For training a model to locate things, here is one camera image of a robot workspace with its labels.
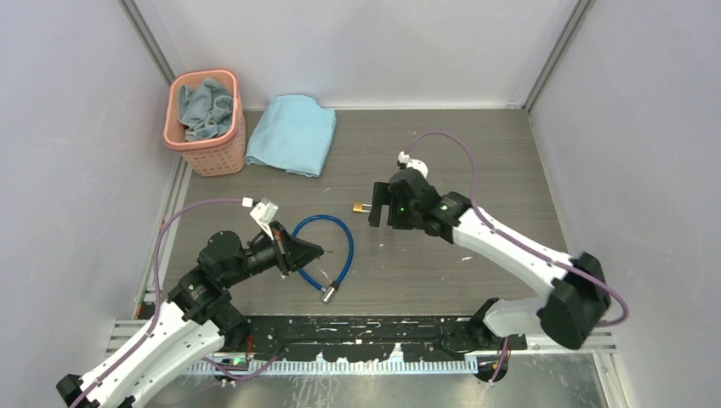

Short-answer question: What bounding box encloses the small brass padlock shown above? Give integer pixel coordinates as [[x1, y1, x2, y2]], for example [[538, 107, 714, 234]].
[[353, 202, 372, 213]]

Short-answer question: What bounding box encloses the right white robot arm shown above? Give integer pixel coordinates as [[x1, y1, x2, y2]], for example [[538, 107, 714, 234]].
[[368, 167, 610, 349]]

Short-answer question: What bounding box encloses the white slotted cable duct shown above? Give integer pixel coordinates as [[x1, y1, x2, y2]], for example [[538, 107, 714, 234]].
[[185, 358, 480, 377]]

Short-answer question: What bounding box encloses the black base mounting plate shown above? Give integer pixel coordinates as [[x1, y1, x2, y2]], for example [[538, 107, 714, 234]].
[[221, 315, 502, 363]]

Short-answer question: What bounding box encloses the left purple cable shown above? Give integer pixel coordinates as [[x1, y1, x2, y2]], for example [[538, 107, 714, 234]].
[[67, 197, 283, 408]]

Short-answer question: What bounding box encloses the pink plastic laundry basket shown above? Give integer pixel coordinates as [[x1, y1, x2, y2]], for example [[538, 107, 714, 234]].
[[162, 69, 246, 177]]

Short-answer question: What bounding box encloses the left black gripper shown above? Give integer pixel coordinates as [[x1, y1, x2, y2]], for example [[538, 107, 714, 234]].
[[224, 220, 324, 286]]

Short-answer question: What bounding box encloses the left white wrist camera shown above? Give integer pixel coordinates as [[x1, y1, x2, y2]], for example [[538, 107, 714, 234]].
[[241, 197, 279, 241]]

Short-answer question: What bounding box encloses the purple cable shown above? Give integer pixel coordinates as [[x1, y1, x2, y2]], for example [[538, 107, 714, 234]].
[[67, 197, 283, 408], [405, 131, 630, 385]]

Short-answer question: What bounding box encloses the aluminium frame rail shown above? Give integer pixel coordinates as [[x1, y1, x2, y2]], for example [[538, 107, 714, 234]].
[[105, 320, 618, 357]]

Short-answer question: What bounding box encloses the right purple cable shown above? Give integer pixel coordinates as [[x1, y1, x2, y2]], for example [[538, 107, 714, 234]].
[[405, 131, 630, 385]]

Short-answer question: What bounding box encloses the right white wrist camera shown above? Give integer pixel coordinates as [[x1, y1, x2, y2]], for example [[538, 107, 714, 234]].
[[397, 151, 429, 178]]

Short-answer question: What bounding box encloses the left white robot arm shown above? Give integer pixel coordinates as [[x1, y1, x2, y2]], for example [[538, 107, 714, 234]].
[[56, 222, 324, 407]]

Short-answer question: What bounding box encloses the grey-blue cloth in basket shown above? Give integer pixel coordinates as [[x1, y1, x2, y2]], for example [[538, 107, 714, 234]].
[[177, 77, 235, 142]]

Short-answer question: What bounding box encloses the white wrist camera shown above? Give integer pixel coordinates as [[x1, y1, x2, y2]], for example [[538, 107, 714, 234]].
[[241, 197, 279, 241], [397, 151, 429, 178]]

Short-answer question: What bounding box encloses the folded light blue towel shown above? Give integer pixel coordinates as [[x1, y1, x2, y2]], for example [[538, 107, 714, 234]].
[[245, 94, 337, 178]]

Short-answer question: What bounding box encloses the blue cable bike lock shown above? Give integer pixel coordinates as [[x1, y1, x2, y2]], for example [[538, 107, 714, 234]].
[[290, 214, 355, 304]]

